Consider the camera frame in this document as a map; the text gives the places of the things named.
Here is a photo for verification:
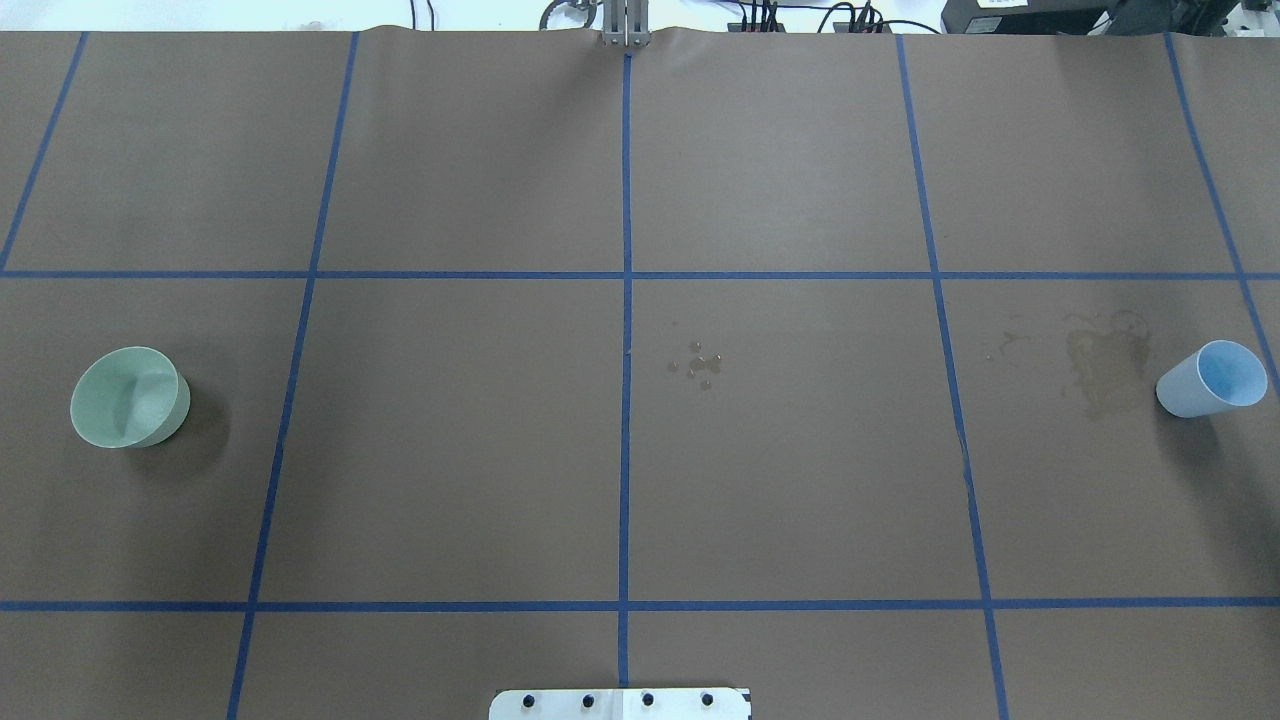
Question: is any green bowl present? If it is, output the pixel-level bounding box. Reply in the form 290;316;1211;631
69;346;191;450

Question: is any light blue plastic cup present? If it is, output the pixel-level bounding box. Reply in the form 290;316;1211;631
1155;340;1268;419

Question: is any black box device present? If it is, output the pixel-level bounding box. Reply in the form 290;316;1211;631
940;1;1179;36

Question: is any aluminium frame post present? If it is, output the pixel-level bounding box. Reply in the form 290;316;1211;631
596;0;652;49

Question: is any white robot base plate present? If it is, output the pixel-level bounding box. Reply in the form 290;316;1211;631
488;687;753;719

